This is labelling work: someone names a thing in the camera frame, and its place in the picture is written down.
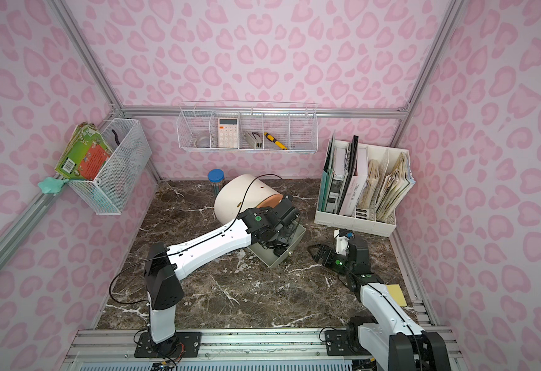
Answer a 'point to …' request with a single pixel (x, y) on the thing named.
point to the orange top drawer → (270, 201)
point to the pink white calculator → (228, 132)
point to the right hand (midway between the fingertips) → (315, 250)
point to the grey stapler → (250, 138)
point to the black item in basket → (116, 137)
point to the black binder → (350, 173)
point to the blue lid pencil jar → (216, 177)
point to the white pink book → (357, 184)
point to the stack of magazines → (395, 187)
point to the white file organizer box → (380, 161)
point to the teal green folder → (327, 180)
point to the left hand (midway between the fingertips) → (282, 221)
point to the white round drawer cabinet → (243, 192)
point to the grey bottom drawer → (268, 256)
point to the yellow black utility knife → (277, 143)
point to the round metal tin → (202, 142)
